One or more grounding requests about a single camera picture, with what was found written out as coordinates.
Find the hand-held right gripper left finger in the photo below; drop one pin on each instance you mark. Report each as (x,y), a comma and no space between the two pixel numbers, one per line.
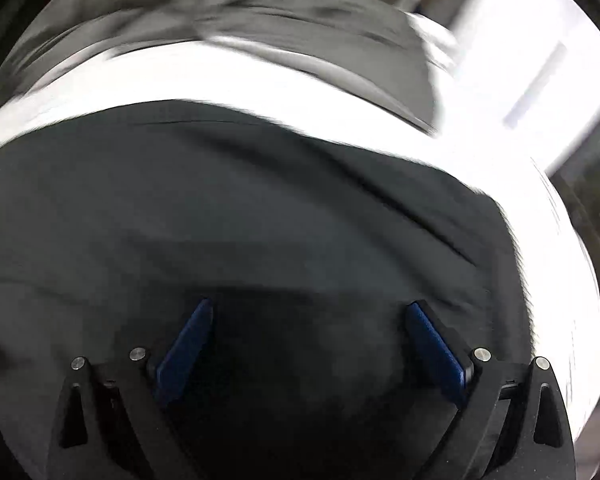
(185,350)

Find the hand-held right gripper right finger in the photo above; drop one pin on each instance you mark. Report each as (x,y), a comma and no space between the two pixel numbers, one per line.
(435,350)

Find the black pants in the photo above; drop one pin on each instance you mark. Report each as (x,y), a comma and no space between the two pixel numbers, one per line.
(230,210)

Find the grey-green jacket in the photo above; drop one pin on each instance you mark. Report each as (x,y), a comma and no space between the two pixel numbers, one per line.
(305,25)

